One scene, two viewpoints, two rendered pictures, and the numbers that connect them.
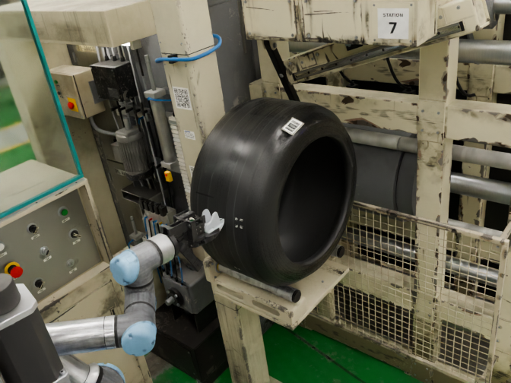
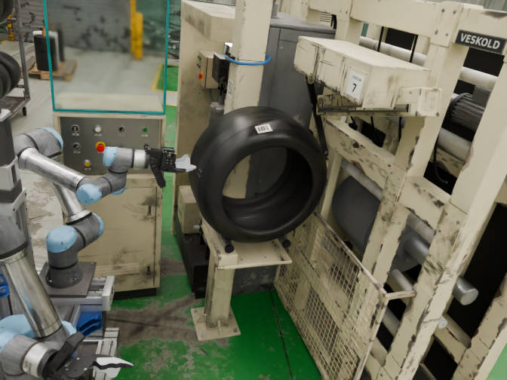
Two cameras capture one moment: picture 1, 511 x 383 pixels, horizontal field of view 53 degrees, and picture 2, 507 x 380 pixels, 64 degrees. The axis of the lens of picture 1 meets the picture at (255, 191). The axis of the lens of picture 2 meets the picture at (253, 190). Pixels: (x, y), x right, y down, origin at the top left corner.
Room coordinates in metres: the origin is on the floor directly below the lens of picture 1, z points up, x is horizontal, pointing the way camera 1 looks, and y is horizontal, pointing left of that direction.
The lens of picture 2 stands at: (-0.04, -0.77, 1.97)
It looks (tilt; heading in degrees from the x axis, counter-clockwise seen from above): 27 degrees down; 25
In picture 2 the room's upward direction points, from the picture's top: 9 degrees clockwise
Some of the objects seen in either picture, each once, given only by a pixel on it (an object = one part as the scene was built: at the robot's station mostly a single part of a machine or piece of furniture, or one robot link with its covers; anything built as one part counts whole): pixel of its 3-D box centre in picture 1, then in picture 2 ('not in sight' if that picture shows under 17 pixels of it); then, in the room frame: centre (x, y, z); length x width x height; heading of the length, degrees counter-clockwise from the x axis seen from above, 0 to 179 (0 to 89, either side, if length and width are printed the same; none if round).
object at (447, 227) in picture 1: (380, 282); (317, 288); (1.60, -0.44, 0.65); 0.90 x 0.02 x 0.70; 47
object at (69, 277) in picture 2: not in sight; (64, 268); (0.88, 0.49, 0.77); 0.15 x 0.15 x 0.10
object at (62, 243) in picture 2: not in sight; (62, 244); (0.89, 0.49, 0.88); 0.13 x 0.12 x 0.14; 7
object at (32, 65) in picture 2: not in sight; (48, 50); (5.01, 5.94, 0.38); 1.20 x 0.80 x 0.76; 44
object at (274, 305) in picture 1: (257, 293); (218, 238); (1.41, 0.04, 0.83); 0.36 x 0.09 x 0.06; 47
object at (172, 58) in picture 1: (188, 49); (247, 59); (1.68, 0.15, 1.65); 0.19 x 0.19 x 0.06; 47
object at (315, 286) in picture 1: (282, 280); (244, 243); (1.52, -0.05, 0.80); 0.37 x 0.36 x 0.02; 137
